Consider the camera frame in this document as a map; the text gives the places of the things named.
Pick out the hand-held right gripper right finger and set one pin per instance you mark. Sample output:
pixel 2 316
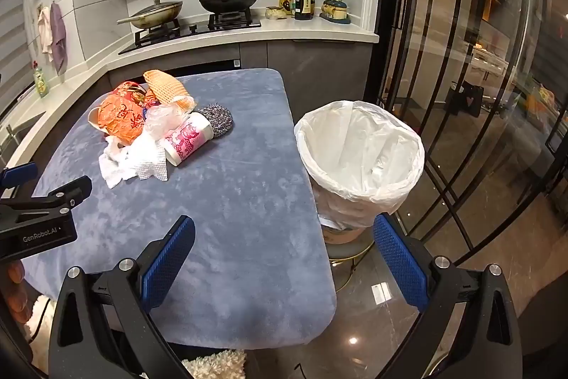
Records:
pixel 399 261

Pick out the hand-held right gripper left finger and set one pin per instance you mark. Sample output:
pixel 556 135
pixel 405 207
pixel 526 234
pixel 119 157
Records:
pixel 171 254

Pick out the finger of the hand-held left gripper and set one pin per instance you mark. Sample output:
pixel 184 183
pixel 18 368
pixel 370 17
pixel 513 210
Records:
pixel 66 190
pixel 22 174

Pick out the white paper towel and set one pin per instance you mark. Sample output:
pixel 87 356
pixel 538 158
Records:
pixel 142 163

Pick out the orange plastic bag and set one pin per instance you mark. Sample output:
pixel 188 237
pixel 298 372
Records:
pixel 122 117

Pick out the red noodle packet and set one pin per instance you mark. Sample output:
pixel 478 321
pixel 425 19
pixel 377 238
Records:
pixel 126 88

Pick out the white paper cup pink print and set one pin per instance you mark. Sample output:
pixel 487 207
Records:
pixel 188 137

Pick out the clear plastic bag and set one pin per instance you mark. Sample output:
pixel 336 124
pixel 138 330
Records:
pixel 162 119

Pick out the trash bin with white liner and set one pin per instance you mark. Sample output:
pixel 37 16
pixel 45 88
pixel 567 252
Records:
pixel 355 148

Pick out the yellow sponge cloth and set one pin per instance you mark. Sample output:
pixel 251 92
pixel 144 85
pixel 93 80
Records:
pixel 166 88

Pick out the steel wool scrubber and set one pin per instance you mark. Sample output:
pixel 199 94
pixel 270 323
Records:
pixel 217 119

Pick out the kitchen sink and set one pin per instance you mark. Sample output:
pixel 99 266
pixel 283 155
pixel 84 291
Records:
pixel 17 130

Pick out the gold legged stool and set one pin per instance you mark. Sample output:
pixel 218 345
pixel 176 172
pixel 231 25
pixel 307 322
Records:
pixel 350 252

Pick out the blue-grey velvet tablecloth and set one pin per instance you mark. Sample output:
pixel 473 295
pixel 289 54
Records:
pixel 248 206

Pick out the green dish soap bottle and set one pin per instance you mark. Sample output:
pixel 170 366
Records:
pixel 41 83

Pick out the white fluffy rug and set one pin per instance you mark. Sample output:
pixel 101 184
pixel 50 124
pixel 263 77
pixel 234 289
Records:
pixel 213 365

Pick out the purple hanging cloth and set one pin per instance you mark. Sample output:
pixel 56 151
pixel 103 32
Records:
pixel 57 41

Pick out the pink hanging cloth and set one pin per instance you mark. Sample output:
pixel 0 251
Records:
pixel 44 32

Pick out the black bag with heart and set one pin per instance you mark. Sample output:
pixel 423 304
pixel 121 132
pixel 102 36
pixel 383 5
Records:
pixel 466 99

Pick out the brass wok with lid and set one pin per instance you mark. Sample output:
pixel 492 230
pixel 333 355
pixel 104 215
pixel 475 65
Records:
pixel 155 12

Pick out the black gas stove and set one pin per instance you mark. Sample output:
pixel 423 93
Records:
pixel 191 30

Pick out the black framed glass door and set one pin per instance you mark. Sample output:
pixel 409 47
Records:
pixel 443 50

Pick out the kitchen counter with grey cabinets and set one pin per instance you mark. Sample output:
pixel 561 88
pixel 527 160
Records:
pixel 310 55

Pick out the teal condiment jar set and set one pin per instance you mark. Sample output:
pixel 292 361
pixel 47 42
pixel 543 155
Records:
pixel 336 10

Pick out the dish of garlic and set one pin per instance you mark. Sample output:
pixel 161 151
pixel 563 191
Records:
pixel 276 13

